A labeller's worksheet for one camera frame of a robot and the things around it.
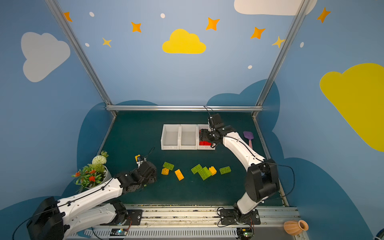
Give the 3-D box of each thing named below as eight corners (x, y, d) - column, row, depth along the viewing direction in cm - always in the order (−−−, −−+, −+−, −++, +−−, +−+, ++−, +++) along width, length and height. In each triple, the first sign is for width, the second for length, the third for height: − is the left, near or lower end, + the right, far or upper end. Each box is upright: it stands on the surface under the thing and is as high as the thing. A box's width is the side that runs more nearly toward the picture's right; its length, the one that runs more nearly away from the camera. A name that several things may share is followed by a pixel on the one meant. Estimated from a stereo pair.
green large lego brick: (203, 180, 89) (203, 179, 88) (197, 172, 92) (197, 171, 91) (211, 175, 91) (212, 173, 90) (206, 167, 95) (206, 166, 93)
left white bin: (161, 151, 101) (159, 145, 95) (164, 130, 113) (163, 124, 107) (179, 151, 101) (178, 145, 95) (181, 130, 113) (180, 124, 107)
